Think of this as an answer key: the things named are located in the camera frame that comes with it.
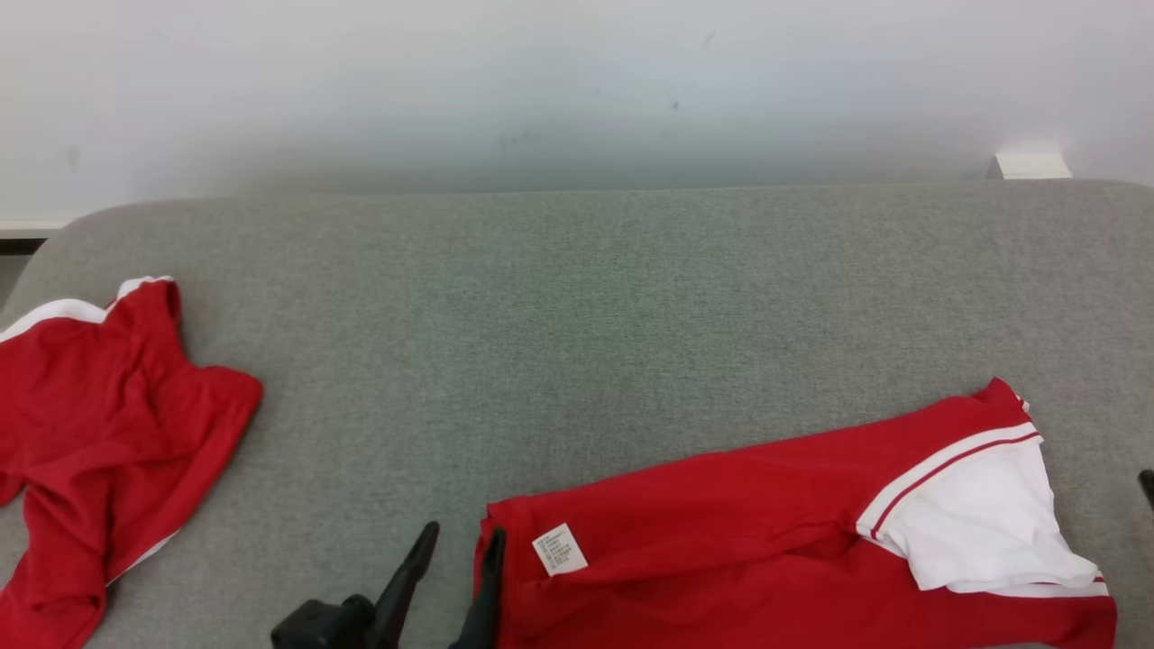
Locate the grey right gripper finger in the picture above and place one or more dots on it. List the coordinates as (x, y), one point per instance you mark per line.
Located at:
(1148, 487)

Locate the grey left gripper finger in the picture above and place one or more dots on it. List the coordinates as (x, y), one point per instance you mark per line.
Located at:
(485, 595)
(406, 577)

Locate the red and white jersey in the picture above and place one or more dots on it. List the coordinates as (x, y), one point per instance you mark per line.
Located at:
(739, 550)

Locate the red shorts with white trim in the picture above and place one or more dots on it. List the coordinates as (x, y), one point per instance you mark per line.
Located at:
(90, 433)

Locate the black baseboard strip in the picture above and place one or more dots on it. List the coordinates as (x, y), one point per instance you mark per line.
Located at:
(20, 245)

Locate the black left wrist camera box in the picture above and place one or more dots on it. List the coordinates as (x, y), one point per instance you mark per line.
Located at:
(320, 626)

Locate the white wall box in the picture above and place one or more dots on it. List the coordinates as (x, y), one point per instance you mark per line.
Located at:
(1030, 166)

